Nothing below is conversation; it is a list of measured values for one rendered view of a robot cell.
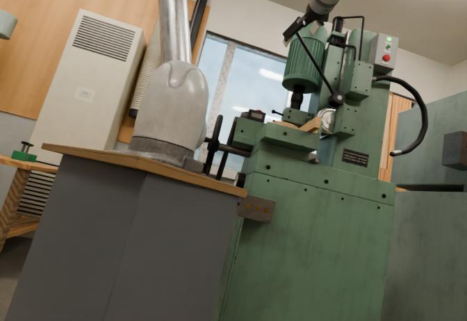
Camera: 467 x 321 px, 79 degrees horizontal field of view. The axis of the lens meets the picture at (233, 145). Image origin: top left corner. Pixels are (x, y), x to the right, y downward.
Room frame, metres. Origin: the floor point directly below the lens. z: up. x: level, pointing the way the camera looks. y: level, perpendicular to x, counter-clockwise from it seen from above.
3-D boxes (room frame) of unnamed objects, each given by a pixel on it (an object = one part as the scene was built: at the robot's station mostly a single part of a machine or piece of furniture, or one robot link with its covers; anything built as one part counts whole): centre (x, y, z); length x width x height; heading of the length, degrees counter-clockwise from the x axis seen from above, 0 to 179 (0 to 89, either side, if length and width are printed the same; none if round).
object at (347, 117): (1.15, -0.44, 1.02); 0.09 x 0.07 x 0.12; 4
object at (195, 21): (2.47, 0.64, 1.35); 0.11 x 0.10 x 2.70; 99
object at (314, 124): (1.28, -0.25, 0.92); 0.65 x 0.02 x 0.04; 4
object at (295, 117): (1.30, -0.27, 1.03); 0.14 x 0.07 x 0.09; 94
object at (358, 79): (1.16, -0.47, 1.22); 0.09 x 0.08 x 0.15; 94
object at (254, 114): (1.30, -0.05, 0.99); 0.13 x 0.11 x 0.06; 4
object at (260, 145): (1.29, -0.19, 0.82); 0.40 x 0.21 x 0.04; 4
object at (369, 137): (1.32, -0.54, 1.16); 0.22 x 0.22 x 0.72; 4
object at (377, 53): (1.18, -0.58, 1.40); 0.10 x 0.06 x 0.16; 94
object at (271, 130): (1.32, -0.14, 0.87); 0.61 x 0.30 x 0.06; 4
